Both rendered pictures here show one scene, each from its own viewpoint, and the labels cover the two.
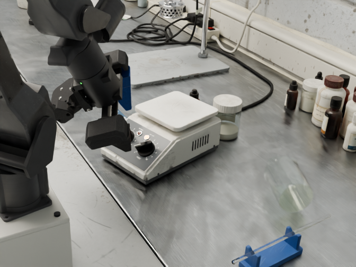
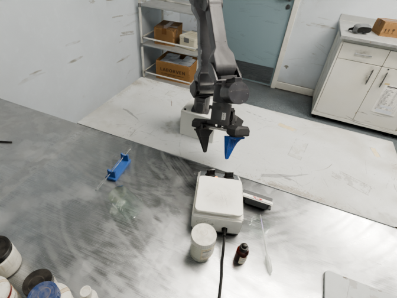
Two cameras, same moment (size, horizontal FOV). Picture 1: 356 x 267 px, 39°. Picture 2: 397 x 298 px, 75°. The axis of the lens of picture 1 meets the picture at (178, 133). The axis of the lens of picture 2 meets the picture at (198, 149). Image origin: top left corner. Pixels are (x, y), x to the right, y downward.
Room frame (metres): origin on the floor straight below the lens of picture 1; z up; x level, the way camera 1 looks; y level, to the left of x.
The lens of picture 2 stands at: (1.16, -0.34, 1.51)
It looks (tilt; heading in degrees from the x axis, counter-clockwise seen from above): 40 degrees down; 139
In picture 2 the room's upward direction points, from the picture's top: 6 degrees clockwise
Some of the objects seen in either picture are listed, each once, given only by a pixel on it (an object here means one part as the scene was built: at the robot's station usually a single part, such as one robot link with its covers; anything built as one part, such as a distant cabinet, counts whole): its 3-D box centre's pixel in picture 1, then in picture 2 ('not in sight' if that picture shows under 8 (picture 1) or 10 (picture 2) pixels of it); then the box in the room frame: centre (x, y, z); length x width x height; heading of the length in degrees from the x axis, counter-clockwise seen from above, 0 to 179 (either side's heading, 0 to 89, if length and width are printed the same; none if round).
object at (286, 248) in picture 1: (272, 250); (118, 165); (0.56, -0.15, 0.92); 0.10 x 0.03 x 0.04; 126
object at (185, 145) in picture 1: (166, 134); (217, 197); (0.85, 0.02, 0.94); 0.22 x 0.13 x 0.08; 137
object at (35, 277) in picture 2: not in sight; (41, 287); (0.82, -0.43, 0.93); 0.05 x 0.05 x 0.06
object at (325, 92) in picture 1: (329, 101); not in sight; (1.01, -0.33, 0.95); 0.06 x 0.06 x 0.11
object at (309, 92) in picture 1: (313, 96); not in sight; (1.08, -0.31, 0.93); 0.06 x 0.06 x 0.07
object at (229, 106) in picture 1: (225, 117); (202, 243); (0.93, -0.10, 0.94); 0.06 x 0.06 x 0.08
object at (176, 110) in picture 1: (176, 109); (219, 195); (0.87, 0.00, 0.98); 0.12 x 0.12 x 0.01; 47
